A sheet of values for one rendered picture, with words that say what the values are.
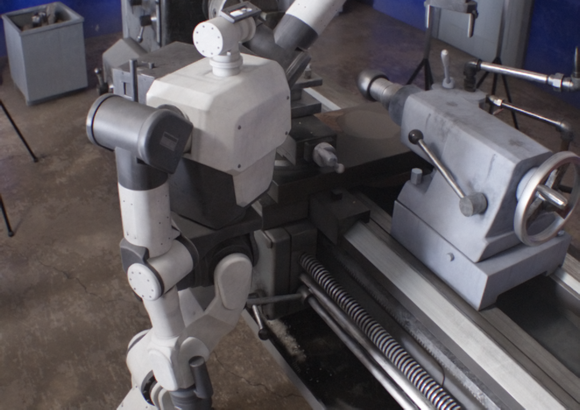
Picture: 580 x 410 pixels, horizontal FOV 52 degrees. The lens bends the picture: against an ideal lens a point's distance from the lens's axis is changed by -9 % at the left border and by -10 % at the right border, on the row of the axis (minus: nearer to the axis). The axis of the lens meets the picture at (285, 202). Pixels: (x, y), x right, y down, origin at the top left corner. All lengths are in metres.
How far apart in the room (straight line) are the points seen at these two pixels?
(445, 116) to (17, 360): 1.81
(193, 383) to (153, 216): 0.42
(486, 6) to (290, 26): 4.21
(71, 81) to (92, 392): 2.72
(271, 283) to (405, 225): 0.40
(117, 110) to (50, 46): 3.39
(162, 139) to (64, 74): 3.52
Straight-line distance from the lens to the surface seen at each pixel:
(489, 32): 5.53
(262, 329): 1.72
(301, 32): 1.40
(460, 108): 1.55
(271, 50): 1.39
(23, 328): 2.68
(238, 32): 1.19
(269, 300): 1.70
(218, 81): 1.18
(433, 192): 1.50
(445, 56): 1.56
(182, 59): 1.31
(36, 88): 4.53
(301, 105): 1.70
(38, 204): 3.43
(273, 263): 1.68
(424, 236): 1.51
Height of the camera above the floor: 1.76
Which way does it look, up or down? 33 degrees down
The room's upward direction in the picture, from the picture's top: 2 degrees clockwise
